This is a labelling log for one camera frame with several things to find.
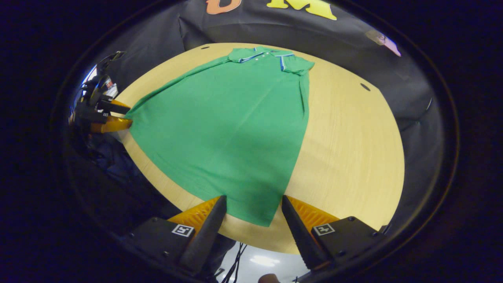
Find green T-shirt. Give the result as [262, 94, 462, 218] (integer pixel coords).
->
[124, 46, 316, 228]

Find black backdrop cloth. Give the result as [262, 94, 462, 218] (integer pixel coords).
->
[94, 0, 448, 228]

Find person's dark clothing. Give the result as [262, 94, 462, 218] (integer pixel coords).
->
[84, 136, 165, 205]

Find black cable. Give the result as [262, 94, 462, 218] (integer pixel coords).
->
[221, 243, 248, 283]

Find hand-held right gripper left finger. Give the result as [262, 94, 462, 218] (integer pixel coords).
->
[118, 195, 228, 276]

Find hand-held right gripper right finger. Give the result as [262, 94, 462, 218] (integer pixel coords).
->
[281, 195, 387, 272]

